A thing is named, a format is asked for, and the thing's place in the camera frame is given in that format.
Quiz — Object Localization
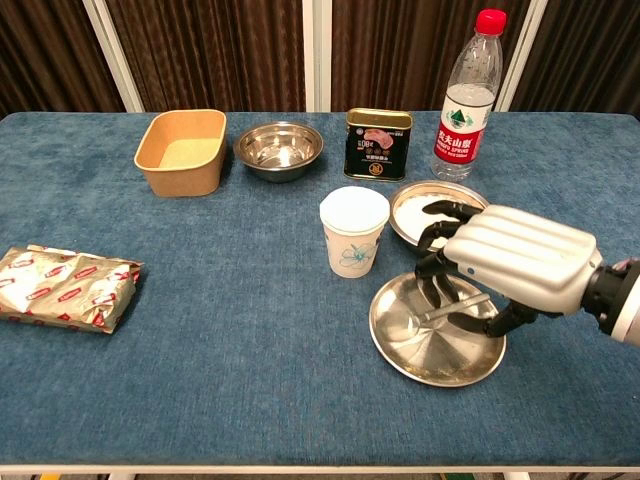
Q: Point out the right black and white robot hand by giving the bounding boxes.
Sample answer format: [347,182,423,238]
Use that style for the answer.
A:
[413,199,605,339]

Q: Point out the small metal spoon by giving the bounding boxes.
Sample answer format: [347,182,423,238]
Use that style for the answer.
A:
[387,293,493,344]

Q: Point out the steel bowl with powder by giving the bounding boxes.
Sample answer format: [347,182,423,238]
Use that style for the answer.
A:
[388,180,491,254]

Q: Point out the empty flat steel plate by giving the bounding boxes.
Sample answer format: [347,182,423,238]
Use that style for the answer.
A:
[368,272,508,389]

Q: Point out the white paper cup blue flower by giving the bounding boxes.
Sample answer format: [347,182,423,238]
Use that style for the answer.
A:
[319,185,392,280]

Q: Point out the deep steel bowl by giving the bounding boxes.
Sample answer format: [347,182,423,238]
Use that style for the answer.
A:
[233,121,325,184]

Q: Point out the water bottle red cap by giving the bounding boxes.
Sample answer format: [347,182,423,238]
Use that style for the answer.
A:
[430,8,508,182]

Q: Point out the black gold luncheon meat can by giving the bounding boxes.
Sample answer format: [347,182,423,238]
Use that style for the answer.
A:
[343,107,415,183]

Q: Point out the dark brown curtain panel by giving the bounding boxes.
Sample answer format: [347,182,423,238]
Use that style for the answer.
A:
[510,0,640,119]
[106,0,307,114]
[331,0,531,114]
[0,0,126,117]

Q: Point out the blue table cloth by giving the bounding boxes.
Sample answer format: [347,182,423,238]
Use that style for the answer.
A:
[0,110,640,469]

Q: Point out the orange rectangular tray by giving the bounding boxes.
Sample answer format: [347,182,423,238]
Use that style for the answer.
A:
[133,108,229,199]

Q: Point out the gold foil snack package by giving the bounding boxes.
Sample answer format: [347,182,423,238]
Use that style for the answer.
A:
[0,243,144,335]

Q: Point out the white partition frame post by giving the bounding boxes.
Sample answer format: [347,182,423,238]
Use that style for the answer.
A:
[82,0,146,114]
[301,0,334,114]
[493,0,550,114]

